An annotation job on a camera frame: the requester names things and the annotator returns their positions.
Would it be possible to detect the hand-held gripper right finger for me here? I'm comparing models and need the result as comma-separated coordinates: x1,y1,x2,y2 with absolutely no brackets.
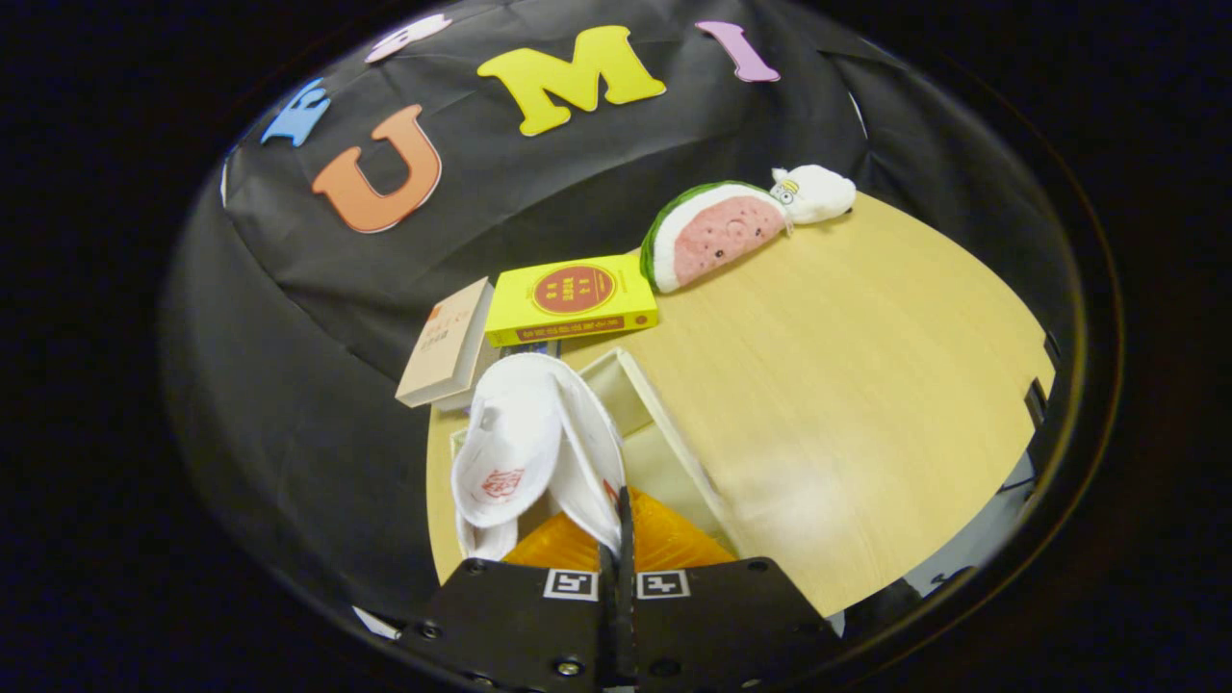
620,486,850,693

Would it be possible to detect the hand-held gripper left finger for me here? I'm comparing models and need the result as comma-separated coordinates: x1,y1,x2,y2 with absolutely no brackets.
399,520,620,693

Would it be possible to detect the white canvas shoe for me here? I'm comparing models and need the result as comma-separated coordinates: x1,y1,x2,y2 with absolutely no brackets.
449,351,629,563

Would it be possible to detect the cream fabric storage box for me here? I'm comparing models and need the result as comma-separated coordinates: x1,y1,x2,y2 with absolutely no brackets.
448,346,744,561

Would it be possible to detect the white book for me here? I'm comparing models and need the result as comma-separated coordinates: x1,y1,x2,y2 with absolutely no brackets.
433,339,503,415

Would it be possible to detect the yellow book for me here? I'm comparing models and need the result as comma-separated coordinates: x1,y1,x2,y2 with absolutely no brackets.
483,253,661,348

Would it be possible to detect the watermelon slice plush toy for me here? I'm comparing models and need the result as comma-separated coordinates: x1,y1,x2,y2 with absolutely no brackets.
639,180,793,295

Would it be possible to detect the white plush toy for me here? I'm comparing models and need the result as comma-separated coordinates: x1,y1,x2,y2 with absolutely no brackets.
769,164,858,227

